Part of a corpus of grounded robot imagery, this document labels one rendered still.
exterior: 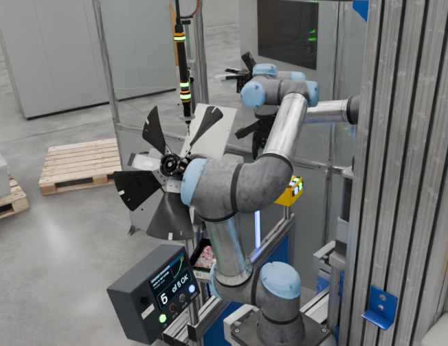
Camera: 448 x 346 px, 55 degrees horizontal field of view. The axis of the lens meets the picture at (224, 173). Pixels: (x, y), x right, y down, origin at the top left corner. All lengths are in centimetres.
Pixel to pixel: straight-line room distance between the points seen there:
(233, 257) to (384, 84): 58
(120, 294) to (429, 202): 86
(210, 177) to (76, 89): 646
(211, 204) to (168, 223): 106
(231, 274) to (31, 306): 232
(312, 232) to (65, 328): 171
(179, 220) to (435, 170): 131
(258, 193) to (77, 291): 256
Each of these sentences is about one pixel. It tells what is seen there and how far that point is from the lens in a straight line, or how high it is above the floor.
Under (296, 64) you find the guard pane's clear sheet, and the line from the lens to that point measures 243.
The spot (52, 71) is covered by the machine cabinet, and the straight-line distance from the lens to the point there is 724.
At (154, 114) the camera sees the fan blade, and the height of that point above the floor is 139.
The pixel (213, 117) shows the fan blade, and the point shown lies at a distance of 205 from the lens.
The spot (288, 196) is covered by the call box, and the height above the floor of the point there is 104.
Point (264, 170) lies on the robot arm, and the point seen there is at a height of 166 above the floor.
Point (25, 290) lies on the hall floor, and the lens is 356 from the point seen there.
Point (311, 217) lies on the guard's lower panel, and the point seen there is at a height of 62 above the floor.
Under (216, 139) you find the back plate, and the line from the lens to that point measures 232.
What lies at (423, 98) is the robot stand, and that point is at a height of 181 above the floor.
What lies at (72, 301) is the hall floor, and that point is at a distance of 332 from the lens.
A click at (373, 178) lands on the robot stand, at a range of 110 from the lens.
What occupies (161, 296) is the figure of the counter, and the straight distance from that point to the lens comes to 138.
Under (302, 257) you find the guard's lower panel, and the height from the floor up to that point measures 29.
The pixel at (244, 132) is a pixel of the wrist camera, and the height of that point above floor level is 155.
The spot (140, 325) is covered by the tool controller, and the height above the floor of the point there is 114.
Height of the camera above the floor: 209
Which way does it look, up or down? 27 degrees down
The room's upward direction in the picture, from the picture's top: 3 degrees counter-clockwise
